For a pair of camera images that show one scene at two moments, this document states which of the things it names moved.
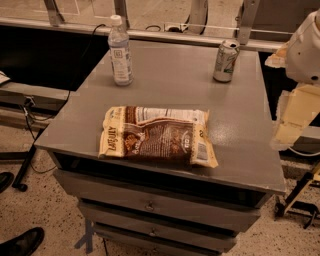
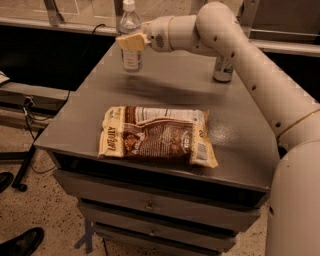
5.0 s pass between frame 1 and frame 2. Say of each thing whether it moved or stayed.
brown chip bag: stayed
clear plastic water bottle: moved
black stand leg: stayed
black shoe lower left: stayed
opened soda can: stayed
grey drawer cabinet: stayed
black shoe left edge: stayed
